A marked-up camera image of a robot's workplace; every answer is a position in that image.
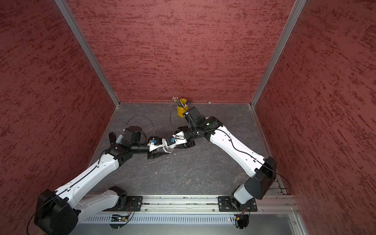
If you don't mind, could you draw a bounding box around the yellow pencil cup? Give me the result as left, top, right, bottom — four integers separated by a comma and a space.
177, 99, 189, 118

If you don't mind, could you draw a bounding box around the aluminium mounting rail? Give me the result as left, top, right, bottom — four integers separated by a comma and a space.
79, 193, 300, 214

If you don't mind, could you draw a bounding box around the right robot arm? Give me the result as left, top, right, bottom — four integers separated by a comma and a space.
183, 107, 277, 205

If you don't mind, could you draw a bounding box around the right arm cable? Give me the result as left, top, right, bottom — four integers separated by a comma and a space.
169, 105, 178, 136

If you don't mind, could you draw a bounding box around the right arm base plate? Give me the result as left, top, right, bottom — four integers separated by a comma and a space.
217, 196, 258, 212

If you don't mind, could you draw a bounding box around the pencils bundle in cup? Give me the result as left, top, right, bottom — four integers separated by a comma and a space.
172, 97, 185, 108

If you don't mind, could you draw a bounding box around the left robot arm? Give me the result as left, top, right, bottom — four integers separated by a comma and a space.
30, 126, 177, 235

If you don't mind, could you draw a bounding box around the black stapler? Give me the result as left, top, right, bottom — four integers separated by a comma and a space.
109, 132, 116, 146

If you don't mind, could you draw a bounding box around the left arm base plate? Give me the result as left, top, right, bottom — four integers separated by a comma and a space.
109, 195, 143, 212

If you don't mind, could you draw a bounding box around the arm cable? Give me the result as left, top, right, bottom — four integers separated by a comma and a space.
125, 115, 155, 139
169, 105, 178, 136

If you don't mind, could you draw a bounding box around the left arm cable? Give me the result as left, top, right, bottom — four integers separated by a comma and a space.
125, 115, 155, 139

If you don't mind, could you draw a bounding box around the small clear bottle white label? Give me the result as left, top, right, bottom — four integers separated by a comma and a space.
160, 143, 174, 154

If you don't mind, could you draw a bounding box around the perforated cable tray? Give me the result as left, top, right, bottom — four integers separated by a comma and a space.
83, 214, 236, 225

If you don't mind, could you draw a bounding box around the grey small stapler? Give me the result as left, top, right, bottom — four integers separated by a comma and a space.
116, 135, 124, 145

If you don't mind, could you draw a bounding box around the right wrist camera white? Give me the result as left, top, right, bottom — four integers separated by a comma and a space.
166, 131, 188, 148

